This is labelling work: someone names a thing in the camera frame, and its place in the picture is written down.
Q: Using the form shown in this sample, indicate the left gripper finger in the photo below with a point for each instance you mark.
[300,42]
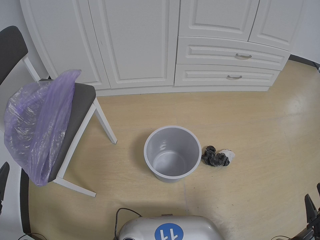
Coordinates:
[4,176]

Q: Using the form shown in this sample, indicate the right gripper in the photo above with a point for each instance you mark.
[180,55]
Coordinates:
[312,235]

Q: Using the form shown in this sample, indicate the purple plastic bag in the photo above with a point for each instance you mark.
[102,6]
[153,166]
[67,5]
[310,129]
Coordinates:
[37,124]

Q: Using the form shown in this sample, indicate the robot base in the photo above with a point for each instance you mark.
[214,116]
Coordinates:
[150,229]

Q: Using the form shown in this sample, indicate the crumpled black plastic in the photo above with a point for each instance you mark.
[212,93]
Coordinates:
[215,159]

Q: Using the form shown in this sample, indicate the pale grey trash bin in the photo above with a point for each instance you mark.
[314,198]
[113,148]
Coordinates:
[172,146]

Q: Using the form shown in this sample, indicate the crumpled white printed wrapper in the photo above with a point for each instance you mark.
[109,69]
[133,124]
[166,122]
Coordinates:
[230,154]

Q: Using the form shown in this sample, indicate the white chair with grey seat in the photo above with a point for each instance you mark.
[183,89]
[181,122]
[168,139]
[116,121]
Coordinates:
[83,96]

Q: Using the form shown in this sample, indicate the white wardrobe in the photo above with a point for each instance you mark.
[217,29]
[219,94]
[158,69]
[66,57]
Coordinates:
[140,34]

